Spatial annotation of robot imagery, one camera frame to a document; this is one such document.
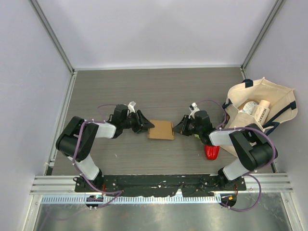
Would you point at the beige lotion bottle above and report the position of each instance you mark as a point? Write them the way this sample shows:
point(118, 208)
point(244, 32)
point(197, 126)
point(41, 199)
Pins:
point(261, 111)

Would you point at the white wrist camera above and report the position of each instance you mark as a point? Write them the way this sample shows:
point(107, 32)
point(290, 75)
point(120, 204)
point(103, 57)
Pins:
point(193, 109)
point(131, 106)

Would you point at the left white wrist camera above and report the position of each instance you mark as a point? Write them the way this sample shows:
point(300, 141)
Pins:
point(131, 106)

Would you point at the red bell pepper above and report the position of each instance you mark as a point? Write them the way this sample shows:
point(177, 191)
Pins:
point(211, 152)

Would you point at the beige canvas tote bag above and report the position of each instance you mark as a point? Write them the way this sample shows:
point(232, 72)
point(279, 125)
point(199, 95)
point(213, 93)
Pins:
point(282, 104)

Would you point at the left aluminium frame post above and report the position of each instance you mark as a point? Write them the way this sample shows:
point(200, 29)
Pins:
point(49, 30)

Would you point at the white slotted cable duct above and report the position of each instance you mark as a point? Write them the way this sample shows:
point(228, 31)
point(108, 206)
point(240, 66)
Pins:
point(92, 199)

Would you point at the right aluminium frame post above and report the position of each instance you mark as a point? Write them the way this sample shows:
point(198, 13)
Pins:
point(278, 4)

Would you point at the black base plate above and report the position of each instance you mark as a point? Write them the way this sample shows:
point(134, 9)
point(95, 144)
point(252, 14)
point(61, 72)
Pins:
point(191, 185)

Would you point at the brown cardboard paper box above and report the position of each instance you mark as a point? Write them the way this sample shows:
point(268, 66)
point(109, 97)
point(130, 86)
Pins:
point(163, 130)

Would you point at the aluminium frame post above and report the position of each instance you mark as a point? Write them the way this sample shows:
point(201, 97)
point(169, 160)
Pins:
point(49, 30)
point(278, 4)

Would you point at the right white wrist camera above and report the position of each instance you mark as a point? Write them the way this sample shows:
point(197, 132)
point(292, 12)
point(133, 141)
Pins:
point(193, 109)

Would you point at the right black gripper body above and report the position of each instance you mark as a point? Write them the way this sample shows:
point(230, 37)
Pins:
point(190, 127)

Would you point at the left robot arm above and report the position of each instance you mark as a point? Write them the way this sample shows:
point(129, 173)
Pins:
point(76, 140)

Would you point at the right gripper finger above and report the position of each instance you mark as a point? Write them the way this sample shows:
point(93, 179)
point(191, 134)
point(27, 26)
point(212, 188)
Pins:
point(178, 130)
point(183, 122)

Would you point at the white round package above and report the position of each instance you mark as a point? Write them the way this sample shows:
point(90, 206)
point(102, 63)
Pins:
point(248, 107)

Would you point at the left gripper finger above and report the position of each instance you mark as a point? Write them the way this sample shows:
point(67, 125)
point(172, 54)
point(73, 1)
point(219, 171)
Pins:
point(143, 121)
point(145, 128)

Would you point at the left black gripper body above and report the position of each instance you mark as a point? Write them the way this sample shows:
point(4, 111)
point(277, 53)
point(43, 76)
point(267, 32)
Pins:
point(133, 122)

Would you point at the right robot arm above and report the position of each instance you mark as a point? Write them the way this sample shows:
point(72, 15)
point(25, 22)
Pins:
point(253, 148)

